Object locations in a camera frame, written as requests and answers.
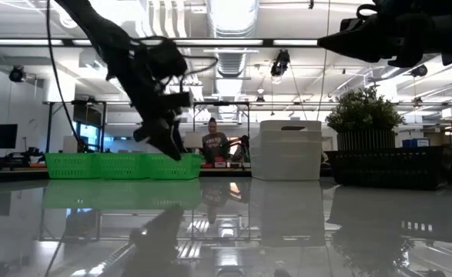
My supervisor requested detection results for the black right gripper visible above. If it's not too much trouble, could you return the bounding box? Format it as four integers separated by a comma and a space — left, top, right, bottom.
316, 13, 445, 68

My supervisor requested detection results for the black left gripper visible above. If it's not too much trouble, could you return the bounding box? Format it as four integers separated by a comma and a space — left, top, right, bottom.
105, 41, 193, 162

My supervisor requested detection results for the black mesh plastic basket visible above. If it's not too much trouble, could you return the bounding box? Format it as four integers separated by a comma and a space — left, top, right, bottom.
324, 149, 447, 191
326, 145, 448, 152

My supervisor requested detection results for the green mesh plastic basket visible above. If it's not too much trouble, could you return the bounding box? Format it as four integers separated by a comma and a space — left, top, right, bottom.
146, 152, 204, 181
45, 152, 97, 181
94, 152, 149, 181

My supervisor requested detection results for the person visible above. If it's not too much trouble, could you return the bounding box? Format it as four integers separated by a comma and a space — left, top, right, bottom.
201, 117, 231, 164

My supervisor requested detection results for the green potted plant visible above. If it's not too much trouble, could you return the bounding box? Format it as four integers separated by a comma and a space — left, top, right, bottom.
324, 86, 406, 132

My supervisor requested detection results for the dark ribbed plant pot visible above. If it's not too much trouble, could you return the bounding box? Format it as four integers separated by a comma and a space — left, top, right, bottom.
336, 128, 397, 152

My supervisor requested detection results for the blue storage bin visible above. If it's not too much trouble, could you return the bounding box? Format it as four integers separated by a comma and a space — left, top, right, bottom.
401, 137, 430, 149

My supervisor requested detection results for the black computer monitor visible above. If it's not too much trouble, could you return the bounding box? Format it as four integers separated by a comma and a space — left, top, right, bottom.
0, 123, 18, 150

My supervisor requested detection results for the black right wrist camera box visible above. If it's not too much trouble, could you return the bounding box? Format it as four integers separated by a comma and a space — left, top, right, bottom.
339, 3, 379, 32

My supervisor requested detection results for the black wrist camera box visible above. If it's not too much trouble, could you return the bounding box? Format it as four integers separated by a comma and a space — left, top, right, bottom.
339, 3, 379, 32
144, 37, 189, 80

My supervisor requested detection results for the black workstation frame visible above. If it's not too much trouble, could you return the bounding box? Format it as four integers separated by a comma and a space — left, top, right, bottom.
42, 99, 108, 154
192, 101, 251, 132

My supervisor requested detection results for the black round cable reel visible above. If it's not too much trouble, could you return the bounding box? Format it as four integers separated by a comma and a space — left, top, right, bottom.
8, 65, 27, 83
410, 63, 429, 78

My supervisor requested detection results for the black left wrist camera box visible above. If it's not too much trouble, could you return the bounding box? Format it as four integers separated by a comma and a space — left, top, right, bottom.
144, 37, 189, 80

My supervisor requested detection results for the black overhead rig camera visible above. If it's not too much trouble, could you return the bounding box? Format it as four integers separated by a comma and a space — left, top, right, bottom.
270, 48, 291, 78

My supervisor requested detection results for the silver air duct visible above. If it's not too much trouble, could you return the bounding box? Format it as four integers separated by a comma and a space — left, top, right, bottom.
206, 0, 260, 97

